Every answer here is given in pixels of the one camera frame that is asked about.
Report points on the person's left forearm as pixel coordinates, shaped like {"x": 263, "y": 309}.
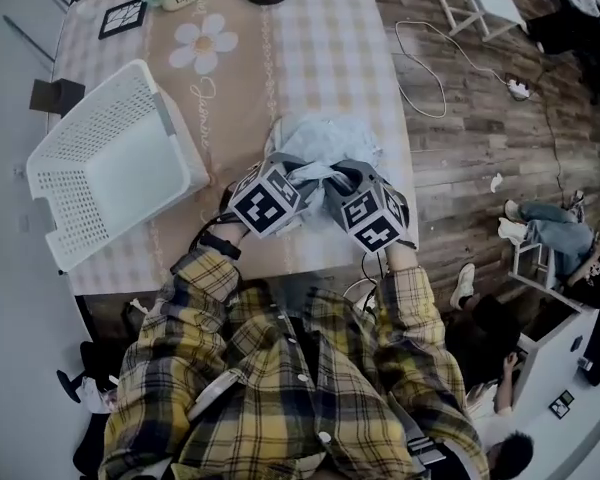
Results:
{"x": 207, "y": 278}

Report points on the white perforated laundry basket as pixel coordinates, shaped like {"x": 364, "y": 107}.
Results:
{"x": 111, "y": 163}

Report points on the white power strip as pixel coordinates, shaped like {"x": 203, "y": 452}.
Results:
{"x": 518, "y": 88}

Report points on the crumpled white tissue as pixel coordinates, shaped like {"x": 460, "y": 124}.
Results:
{"x": 496, "y": 182}

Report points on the white desk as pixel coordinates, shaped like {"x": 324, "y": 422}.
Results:
{"x": 555, "y": 398}

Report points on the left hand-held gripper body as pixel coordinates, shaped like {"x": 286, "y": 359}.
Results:
{"x": 262, "y": 202}

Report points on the person's plaid shirt torso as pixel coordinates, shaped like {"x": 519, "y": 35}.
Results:
{"x": 290, "y": 383}

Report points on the checkered daisy tablecloth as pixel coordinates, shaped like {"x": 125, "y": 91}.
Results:
{"x": 260, "y": 93}

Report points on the pale blue laundry garment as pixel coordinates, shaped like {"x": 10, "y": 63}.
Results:
{"x": 325, "y": 145}

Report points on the black wristband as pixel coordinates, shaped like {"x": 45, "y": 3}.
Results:
{"x": 221, "y": 246}

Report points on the black and white patterned coaster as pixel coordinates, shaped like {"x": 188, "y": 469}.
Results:
{"x": 123, "y": 18}

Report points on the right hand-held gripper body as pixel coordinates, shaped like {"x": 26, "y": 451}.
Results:
{"x": 370, "y": 213}

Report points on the person's right forearm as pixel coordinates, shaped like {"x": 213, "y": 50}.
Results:
{"x": 405, "y": 288}

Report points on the brown box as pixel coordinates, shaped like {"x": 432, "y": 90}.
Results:
{"x": 55, "y": 97}

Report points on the small black framed object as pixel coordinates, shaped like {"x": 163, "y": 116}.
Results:
{"x": 562, "y": 404}

